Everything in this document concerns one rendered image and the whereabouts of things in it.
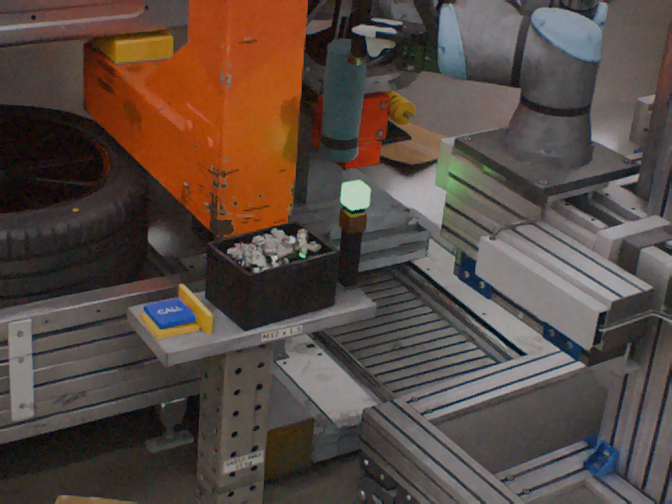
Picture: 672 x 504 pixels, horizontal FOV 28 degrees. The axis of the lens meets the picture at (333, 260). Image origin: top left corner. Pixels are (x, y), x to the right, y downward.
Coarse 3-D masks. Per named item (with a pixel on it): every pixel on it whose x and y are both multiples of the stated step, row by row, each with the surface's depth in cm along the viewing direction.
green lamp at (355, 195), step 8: (344, 184) 247; (352, 184) 247; (360, 184) 247; (344, 192) 247; (352, 192) 244; (360, 192) 245; (368, 192) 246; (344, 200) 247; (352, 200) 245; (360, 200) 246; (368, 200) 247; (352, 208) 246; (360, 208) 247
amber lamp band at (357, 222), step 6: (342, 210) 249; (342, 216) 249; (348, 216) 247; (354, 216) 247; (360, 216) 248; (366, 216) 248; (342, 222) 249; (348, 222) 247; (354, 222) 248; (360, 222) 248; (366, 222) 249; (342, 228) 250; (348, 228) 248; (354, 228) 248; (360, 228) 249
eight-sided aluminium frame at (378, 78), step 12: (312, 60) 298; (312, 72) 299; (324, 72) 308; (372, 72) 313; (384, 72) 312; (396, 72) 312; (408, 72) 313; (312, 84) 301; (372, 84) 310; (384, 84) 311; (396, 84) 313; (408, 84) 315
